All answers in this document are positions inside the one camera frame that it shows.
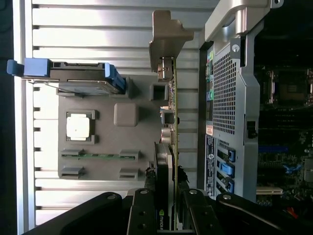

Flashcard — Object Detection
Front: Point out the blue slot retention clip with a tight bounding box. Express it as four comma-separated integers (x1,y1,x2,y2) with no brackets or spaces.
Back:
221,178,235,194
218,162,236,175
226,149,237,163

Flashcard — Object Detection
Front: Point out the green RAM stick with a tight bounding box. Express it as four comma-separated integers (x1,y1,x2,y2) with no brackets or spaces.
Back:
78,153,122,160

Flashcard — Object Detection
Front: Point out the white PCI expansion slot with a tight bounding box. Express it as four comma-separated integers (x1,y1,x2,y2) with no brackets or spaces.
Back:
256,187,284,194

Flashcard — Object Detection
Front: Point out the grey printed parts rack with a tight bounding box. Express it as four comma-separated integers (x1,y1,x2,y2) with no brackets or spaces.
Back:
57,9,195,182

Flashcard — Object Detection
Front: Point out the blue expansion slot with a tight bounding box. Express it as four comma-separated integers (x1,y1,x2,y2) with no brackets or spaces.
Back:
258,146,289,153

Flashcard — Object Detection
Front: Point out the silver CPU chip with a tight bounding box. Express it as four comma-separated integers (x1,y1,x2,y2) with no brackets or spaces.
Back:
66,112,92,141

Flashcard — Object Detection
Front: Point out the open black PC case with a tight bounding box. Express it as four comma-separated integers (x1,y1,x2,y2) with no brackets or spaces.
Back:
199,0,313,235

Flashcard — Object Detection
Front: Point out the CPU socket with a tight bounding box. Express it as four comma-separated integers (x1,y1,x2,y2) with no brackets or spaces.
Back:
263,70,313,106

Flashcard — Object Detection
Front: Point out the hard disk in blue carrier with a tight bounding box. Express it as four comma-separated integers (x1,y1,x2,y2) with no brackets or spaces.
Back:
6,58,128,95

